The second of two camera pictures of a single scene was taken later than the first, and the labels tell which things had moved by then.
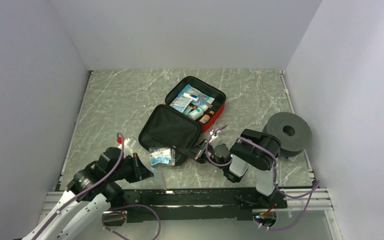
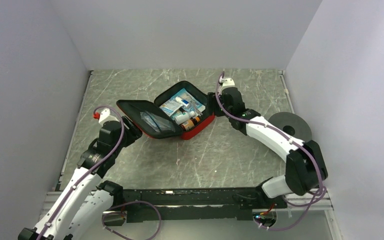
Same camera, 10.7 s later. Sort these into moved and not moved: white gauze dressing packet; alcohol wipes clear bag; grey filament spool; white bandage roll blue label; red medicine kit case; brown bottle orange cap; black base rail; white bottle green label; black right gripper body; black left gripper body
Moved: black left gripper body; black right gripper body; white bandage roll blue label; brown bottle orange cap; red medicine kit case; white bottle green label; white gauze dressing packet; alcohol wipes clear bag
Not moved: black base rail; grey filament spool
